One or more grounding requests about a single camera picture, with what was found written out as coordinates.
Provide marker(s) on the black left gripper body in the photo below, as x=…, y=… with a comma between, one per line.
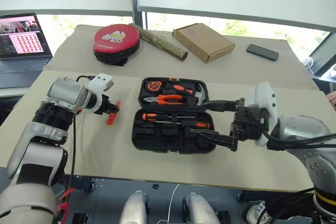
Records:
x=105, y=104

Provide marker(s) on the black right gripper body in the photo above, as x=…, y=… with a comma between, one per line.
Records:
x=245, y=123

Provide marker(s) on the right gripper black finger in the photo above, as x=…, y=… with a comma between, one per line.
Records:
x=212, y=137
x=218, y=104

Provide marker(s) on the orange utility knife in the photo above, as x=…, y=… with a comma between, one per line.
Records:
x=111, y=119

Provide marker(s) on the black plastic tool case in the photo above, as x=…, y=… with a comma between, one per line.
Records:
x=173, y=140

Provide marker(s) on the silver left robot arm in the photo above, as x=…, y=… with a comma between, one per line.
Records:
x=63, y=93

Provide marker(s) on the orange black tape measure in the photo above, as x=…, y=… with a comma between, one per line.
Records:
x=153, y=86

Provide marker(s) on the flat brown cardboard box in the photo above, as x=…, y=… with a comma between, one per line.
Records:
x=203, y=41

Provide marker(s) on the red black boxing pad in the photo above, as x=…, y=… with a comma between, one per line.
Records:
x=115, y=40

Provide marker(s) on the black smartphone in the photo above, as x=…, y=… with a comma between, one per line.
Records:
x=262, y=52

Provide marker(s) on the silver rounded robot leg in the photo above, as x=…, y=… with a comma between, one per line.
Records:
x=135, y=207
x=200, y=208

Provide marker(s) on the small black clip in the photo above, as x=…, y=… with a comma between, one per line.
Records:
x=155, y=186

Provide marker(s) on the rolled bamboo mat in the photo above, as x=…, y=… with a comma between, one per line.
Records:
x=160, y=41

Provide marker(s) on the white sneaker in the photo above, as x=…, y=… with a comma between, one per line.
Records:
x=256, y=212

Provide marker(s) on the bystander bare limb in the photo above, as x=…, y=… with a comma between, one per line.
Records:
x=332, y=99

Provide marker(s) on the open grey laptop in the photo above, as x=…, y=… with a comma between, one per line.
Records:
x=21, y=48

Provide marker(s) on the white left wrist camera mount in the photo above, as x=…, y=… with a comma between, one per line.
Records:
x=101, y=81

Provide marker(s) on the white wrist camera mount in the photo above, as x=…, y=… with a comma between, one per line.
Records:
x=101, y=81
x=265, y=98

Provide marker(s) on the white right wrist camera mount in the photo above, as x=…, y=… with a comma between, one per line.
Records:
x=265, y=98

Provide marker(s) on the black table bracket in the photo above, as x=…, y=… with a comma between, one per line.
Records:
x=84, y=183
x=245, y=196

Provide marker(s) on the grey window post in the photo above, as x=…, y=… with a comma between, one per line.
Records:
x=138, y=18

